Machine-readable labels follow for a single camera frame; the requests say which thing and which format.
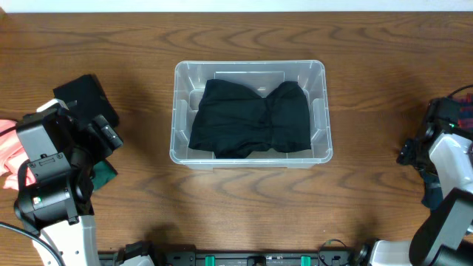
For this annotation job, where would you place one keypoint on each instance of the red plaid garment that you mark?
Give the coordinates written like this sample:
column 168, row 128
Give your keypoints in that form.
column 465, row 120

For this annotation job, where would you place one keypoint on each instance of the dark green taped garment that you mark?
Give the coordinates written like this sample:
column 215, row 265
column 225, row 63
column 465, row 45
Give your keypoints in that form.
column 102, row 173

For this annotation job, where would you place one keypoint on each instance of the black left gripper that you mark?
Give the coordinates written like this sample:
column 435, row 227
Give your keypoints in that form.
column 102, row 130

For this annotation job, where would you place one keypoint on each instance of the clear plastic storage bin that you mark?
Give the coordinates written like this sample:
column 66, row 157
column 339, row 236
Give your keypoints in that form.
column 190, row 78

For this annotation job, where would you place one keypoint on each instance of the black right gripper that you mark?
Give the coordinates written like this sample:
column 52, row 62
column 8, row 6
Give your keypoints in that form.
column 406, row 153

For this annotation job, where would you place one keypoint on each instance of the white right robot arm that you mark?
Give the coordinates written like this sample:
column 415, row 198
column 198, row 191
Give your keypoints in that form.
column 441, row 152

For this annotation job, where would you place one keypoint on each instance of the black taped folded garment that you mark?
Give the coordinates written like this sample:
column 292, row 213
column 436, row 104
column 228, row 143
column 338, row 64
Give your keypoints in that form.
column 86, row 99

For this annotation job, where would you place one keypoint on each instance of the dark navy garment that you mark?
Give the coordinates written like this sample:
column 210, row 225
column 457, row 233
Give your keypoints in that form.
column 433, row 195

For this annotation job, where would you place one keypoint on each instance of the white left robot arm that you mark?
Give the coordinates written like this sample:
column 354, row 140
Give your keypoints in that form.
column 55, row 182

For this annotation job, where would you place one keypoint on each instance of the pink folded garment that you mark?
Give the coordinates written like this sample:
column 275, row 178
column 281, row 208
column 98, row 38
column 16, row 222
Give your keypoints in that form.
column 12, row 156

